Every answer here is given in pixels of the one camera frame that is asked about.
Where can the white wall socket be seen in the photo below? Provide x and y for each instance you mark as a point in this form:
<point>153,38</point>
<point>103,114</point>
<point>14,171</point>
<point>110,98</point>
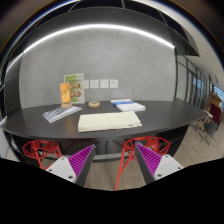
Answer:
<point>113,83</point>
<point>104,83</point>
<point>94,84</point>

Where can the white wall socket right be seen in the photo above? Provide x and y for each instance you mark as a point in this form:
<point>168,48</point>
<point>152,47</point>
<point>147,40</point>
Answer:
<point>113,83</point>

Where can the red wire chair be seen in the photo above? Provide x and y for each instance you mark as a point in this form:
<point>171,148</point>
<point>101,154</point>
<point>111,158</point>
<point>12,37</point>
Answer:
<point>157,144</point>
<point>40,149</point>

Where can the wooden cabinet with red panel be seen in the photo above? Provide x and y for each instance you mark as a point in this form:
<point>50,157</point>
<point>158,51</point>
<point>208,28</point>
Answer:
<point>213,106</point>

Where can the right red wire chair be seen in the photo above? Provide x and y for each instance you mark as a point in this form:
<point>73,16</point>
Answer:
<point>157,144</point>

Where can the white and blue folded towels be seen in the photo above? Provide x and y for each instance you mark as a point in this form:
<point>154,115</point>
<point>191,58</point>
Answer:
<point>125,105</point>

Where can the white wall socket left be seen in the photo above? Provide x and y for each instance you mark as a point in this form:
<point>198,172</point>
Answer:
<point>94,84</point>

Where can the left red wire chair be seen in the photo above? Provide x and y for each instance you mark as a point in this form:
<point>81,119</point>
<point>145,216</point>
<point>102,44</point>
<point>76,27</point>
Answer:
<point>40,149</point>

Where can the white wall socket middle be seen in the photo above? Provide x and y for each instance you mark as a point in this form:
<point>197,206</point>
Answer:
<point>104,83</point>

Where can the round wooden coaster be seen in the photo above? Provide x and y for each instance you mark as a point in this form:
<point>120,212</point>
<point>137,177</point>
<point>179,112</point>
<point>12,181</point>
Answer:
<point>94,104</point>

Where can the green menu poster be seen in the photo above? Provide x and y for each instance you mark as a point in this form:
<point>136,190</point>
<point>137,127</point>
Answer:
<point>75,82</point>

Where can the curved ceiling light strip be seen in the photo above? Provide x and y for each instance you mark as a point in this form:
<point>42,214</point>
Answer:
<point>91,27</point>

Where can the cream folded towel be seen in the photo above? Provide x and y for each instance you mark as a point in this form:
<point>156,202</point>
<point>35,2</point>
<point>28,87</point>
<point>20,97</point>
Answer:
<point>108,121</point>

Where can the gripper purple and grey right finger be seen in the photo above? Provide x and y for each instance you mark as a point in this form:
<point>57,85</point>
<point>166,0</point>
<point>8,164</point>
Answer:
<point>153,165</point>

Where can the black chair in background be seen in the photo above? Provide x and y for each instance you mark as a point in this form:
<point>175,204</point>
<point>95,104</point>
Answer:
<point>210,129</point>

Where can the gripper purple and grey left finger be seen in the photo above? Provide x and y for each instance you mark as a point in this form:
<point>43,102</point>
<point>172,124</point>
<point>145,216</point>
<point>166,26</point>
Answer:
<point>74,168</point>

